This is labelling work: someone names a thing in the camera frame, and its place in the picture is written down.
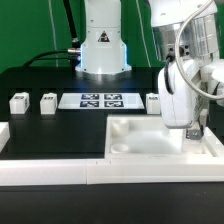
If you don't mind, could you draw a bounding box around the white thin cable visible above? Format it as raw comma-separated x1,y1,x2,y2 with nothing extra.
47,0,60,68

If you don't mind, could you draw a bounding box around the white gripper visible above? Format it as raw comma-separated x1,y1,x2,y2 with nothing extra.
158,59,224,140

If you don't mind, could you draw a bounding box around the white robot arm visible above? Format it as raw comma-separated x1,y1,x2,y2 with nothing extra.
75,0,224,140

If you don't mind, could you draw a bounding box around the black cable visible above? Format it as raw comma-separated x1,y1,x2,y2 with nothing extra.
23,0,82,68

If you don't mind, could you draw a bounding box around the white U-shaped obstacle fence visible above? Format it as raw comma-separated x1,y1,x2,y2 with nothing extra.
0,119,224,186

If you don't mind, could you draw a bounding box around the white square table top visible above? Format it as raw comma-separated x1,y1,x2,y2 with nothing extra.
105,115,224,160

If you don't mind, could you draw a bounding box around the white marker sheet with tags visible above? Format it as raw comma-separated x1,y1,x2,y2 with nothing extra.
58,93,144,109

